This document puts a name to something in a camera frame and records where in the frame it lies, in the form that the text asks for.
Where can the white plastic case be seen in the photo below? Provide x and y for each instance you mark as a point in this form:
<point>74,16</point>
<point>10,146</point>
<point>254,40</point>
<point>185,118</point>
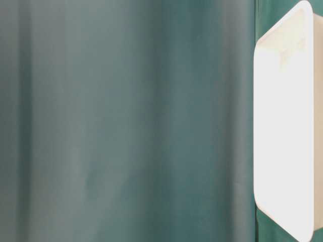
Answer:
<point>287,122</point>

